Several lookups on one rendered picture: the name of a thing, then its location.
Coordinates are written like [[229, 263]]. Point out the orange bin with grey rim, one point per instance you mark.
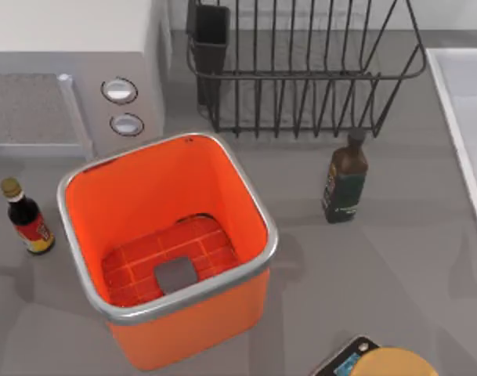
[[152, 203]]

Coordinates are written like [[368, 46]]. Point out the dark green bottle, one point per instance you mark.
[[345, 184]]

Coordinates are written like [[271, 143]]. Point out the small microwave knob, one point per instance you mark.
[[126, 124]]

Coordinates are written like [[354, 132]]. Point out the black cutlery holder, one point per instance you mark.
[[208, 39]]

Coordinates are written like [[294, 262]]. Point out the large microwave knob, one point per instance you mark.
[[119, 90]]

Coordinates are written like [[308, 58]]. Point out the pale microwave oven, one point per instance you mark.
[[77, 98]]

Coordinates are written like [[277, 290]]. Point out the black kitchen scale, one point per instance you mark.
[[349, 358]]

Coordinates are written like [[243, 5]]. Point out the dark sauce bottle red label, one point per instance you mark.
[[28, 219]]

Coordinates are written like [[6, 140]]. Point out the yellow round lid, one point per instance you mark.
[[394, 362]]

